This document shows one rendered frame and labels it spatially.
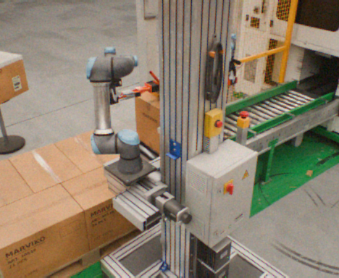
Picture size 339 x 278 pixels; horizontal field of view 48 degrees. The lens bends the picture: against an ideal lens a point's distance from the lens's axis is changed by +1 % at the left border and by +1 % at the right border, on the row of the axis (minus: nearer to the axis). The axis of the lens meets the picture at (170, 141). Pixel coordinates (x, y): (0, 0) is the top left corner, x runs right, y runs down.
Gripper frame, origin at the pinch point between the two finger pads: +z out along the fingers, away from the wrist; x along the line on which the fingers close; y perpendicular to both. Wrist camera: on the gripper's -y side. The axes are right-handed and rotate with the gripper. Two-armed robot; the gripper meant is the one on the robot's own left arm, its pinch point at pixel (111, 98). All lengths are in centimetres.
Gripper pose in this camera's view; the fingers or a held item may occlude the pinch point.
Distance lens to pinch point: 269.0
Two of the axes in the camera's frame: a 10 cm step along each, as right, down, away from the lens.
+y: 7.9, -3.1, 5.2
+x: -6.1, -4.1, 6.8
